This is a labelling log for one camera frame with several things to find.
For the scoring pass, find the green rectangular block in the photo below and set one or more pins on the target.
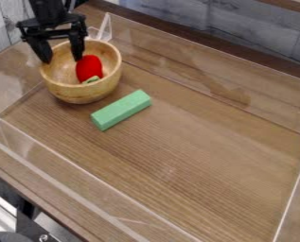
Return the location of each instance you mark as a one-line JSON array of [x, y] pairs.
[[120, 110]]

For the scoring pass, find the red plush strawberry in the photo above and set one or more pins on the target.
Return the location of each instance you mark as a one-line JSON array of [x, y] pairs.
[[89, 67]]

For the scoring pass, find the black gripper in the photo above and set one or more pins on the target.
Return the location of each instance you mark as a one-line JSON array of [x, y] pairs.
[[37, 33]]

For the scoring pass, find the clear acrylic tray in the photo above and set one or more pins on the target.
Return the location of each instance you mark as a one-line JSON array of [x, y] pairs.
[[191, 171]]

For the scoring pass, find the clear acrylic corner bracket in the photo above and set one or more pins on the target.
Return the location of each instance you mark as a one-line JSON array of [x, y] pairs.
[[101, 33]]

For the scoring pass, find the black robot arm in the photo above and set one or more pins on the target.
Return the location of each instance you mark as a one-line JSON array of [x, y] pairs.
[[49, 10]]

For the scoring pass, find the black metal mount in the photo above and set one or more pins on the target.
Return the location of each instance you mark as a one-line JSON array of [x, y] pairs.
[[32, 230]]

